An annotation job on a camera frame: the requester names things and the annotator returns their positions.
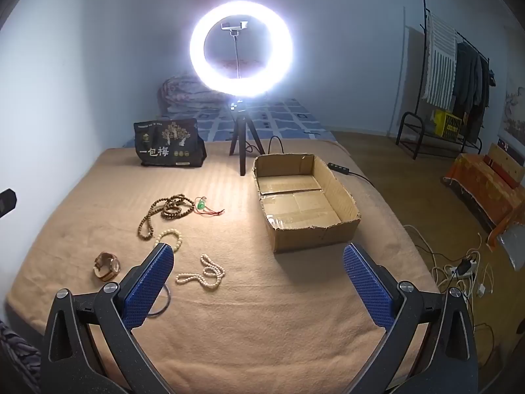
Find cardboard box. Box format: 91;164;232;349
252;153;362;253

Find white tangled cables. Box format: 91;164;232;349
404;224;498;301

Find brown wooden bead necklace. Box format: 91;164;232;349
137;196;195;240

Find black clothes rack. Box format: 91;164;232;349
395;0;493;161

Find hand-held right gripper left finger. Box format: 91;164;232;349
40;243;175;394

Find white bead necklace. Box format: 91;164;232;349
175;253;226;292

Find wall poster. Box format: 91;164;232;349
498;77;525;149

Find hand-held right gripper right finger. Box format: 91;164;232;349
343;243;479;394

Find tan board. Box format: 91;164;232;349
483;143;520;190

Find white power strip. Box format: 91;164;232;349
449;256;479;278

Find white ring light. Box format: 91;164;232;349
189;0;294;99

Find black printed snack bag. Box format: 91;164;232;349
134;118;207;169

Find striped hanging towel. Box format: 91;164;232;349
420;11;458;108

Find yellow crate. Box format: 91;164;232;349
432;109;464;139

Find orange cloth covered furniture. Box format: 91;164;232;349
442;152;525;251

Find thin bangle ring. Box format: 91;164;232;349
147;282;172;317

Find dark hanging clothes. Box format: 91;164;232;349
451;43;493;142

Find tan blanket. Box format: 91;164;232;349
6;139;442;394

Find green jade pendant red cord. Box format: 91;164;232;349
194;196;226;217

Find folded patterned quilt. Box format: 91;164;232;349
157;74;231;114

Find phone holder clamp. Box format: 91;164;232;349
220;19;250;79

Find white bead bracelet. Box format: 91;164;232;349
153;229;183;255

